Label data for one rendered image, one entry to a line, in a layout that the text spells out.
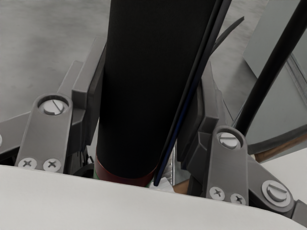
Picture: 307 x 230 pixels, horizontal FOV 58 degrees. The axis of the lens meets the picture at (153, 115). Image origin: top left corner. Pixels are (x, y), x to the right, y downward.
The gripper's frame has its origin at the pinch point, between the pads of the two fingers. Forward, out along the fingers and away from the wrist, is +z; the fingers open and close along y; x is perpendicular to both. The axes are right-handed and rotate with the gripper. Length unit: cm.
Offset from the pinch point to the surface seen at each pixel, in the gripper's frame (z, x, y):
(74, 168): 28, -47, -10
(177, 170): 23.9, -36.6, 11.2
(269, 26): 267, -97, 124
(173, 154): 27.3, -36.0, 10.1
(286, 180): 21.0, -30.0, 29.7
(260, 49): 263, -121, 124
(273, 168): 24.2, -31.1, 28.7
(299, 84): 93, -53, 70
